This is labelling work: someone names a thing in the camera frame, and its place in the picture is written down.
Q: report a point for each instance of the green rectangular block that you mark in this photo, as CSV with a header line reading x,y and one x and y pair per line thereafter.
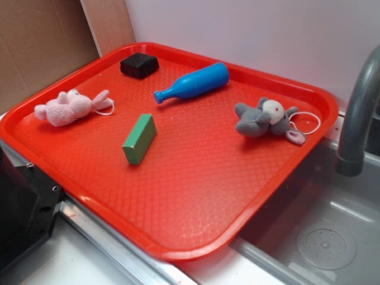
x,y
139,139

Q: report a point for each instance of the black rectangular block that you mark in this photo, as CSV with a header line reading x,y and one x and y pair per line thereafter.
x,y
139,65

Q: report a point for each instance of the brown cardboard panel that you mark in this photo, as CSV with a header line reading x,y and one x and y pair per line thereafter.
x,y
44,41

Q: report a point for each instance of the grey sink faucet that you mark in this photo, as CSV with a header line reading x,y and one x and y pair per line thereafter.
x,y
360,131

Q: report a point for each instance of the grey toy sink basin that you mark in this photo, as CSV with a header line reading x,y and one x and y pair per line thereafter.
x,y
319,227

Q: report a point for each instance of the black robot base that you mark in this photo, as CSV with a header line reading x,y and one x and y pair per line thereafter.
x,y
29,204

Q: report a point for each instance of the grey plush mouse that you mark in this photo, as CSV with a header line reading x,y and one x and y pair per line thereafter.
x,y
271,116

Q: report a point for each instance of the pink plush bunny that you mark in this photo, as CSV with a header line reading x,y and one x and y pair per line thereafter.
x,y
71,106

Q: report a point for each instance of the blue plastic toy bottle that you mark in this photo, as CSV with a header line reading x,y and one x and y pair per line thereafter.
x,y
195,83

